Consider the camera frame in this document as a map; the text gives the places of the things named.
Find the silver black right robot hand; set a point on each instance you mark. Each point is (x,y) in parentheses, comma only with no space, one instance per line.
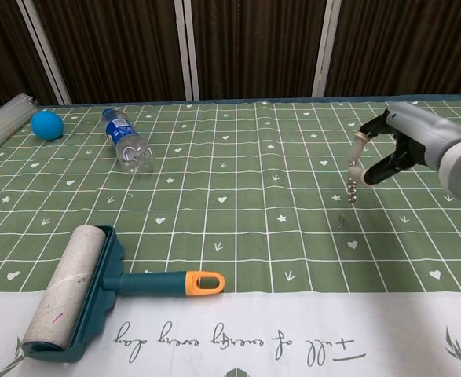
(418,129)

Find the silver metal ball chain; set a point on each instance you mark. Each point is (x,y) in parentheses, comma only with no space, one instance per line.
(352,192)

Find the dark pleated curtain panel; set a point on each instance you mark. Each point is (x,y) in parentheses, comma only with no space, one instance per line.
(407,43)
(2,47)
(116,47)
(257,47)

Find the green grid patterned tablecloth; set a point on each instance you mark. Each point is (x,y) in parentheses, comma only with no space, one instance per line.
(253,176)

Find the clear plastic bottle blue label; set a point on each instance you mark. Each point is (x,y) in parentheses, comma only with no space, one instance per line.
(130,145)

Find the blue ball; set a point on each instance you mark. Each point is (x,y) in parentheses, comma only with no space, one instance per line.
(47,125)

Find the stack of clear plastic cups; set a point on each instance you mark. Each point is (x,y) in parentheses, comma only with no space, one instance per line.
(2,121)

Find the white partition frame post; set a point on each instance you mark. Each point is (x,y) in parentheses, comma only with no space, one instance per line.
(45,51)
(326,51)
(189,51)

